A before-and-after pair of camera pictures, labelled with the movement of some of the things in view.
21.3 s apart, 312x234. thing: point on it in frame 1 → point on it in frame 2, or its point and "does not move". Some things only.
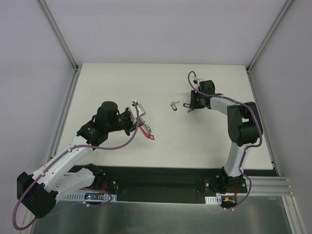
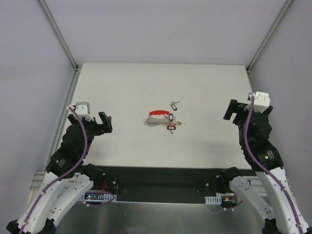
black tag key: (188, 106) → (179, 123)
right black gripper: (193, 100) → (239, 112)
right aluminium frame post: (281, 14) does not move
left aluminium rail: (59, 129) does not move
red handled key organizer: (145, 128) → (157, 118)
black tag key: (173, 105) does not move
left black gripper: (131, 123) → (98, 128)
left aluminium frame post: (46, 9) does not move
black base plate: (136, 183) does not move
